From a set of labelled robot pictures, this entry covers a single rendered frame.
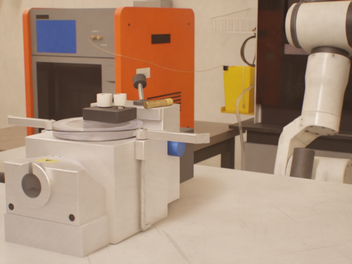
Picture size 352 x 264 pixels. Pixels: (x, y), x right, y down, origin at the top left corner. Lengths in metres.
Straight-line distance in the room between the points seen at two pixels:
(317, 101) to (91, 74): 0.93
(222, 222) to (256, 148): 1.58
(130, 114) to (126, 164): 0.07
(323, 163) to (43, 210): 0.60
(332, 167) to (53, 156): 0.57
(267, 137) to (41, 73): 0.78
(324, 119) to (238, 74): 1.25
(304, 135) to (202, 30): 2.55
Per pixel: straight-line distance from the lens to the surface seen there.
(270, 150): 2.21
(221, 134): 2.25
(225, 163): 2.42
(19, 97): 4.50
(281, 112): 2.28
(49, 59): 1.99
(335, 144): 2.15
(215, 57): 3.61
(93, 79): 1.88
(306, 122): 1.10
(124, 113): 0.64
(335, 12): 1.11
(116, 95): 0.64
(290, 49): 2.21
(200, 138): 0.57
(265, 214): 0.68
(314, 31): 1.12
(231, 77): 2.33
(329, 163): 1.07
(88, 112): 0.65
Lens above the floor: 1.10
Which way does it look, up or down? 10 degrees down
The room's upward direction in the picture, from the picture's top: straight up
